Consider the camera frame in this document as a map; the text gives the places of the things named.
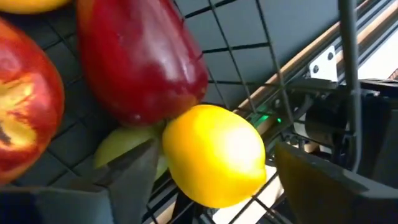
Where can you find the white metal bracket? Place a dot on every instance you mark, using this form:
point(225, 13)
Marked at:
point(323, 63)

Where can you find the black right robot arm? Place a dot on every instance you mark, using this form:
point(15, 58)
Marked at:
point(379, 130)

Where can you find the red apple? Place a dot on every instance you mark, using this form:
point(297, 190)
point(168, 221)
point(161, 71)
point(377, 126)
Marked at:
point(28, 102)

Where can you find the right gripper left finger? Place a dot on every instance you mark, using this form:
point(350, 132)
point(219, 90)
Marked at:
point(130, 193)

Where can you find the yellow lemon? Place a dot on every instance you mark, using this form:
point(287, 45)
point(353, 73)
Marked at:
point(31, 4)
point(214, 155)

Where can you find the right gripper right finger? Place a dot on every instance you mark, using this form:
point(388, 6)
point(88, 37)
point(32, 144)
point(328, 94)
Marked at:
point(317, 193)

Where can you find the green lime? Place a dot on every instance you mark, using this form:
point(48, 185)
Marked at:
point(121, 143)

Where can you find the wooden side board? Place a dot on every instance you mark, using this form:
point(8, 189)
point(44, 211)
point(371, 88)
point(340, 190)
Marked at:
point(289, 67)

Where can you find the dark red glossy fruit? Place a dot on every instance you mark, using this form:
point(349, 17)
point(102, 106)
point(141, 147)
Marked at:
point(140, 62)

